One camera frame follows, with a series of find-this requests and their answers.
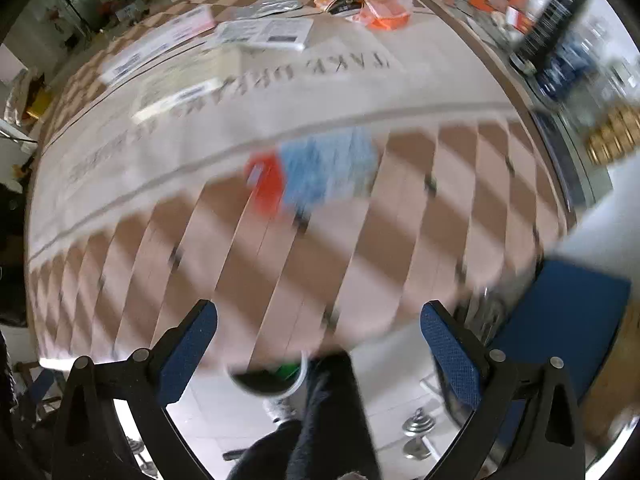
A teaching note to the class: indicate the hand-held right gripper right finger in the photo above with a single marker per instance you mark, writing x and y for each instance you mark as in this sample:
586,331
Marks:
452,350

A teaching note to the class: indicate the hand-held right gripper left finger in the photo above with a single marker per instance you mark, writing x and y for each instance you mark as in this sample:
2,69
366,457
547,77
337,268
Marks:
187,347

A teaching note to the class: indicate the blue and orange snack packet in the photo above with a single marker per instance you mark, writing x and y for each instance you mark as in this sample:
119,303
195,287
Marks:
312,172

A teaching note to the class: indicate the chrome dumbbell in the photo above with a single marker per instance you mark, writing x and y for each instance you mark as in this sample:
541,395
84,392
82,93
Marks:
417,432

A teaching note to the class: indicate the white and green sneaker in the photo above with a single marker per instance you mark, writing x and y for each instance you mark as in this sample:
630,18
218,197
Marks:
275,377

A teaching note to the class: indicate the blue chair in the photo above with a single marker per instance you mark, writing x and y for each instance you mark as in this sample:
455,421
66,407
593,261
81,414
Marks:
560,320

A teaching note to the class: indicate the person's dark trouser leg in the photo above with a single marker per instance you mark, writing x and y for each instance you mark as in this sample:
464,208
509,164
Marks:
320,420

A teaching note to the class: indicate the checkered printed tablecloth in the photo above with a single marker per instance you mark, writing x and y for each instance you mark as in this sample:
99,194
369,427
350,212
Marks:
280,170

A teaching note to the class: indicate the pale flat carton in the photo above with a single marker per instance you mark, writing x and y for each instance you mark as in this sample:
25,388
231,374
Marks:
180,85

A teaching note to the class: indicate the pink and white flat box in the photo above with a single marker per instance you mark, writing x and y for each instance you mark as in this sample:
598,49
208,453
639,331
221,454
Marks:
155,45

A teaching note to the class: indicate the white printed paper packet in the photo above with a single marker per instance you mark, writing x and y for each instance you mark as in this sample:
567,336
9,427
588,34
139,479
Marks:
265,33

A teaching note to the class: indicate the silver foil wrapper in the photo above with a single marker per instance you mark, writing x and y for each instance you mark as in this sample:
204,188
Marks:
274,5

